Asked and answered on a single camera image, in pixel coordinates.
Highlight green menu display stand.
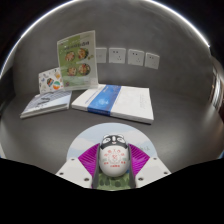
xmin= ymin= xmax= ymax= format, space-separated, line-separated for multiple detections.
xmin=56 ymin=30 xmax=99 ymax=92

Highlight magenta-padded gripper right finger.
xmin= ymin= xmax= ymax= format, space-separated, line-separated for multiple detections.
xmin=127 ymin=143 xmax=172 ymax=190

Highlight grey cover book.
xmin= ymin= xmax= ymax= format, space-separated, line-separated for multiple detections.
xmin=19 ymin=90 xmax=73 ymax=120

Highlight white sticker sheet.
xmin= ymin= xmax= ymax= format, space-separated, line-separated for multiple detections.
xmin=37 ymin=67 xmax=65 ymax=95

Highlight white panda computer mouse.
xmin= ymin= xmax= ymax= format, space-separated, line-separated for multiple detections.
xmin=98 ymin=133 xmax=130 ymax=178

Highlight white book with blue band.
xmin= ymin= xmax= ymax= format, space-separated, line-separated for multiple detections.
xmin=71 ymin=84 xmax=155 ymax=125

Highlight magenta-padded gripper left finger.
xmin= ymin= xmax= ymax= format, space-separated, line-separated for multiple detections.
xmin=55 ymin=143 xmax=102 ymax=190

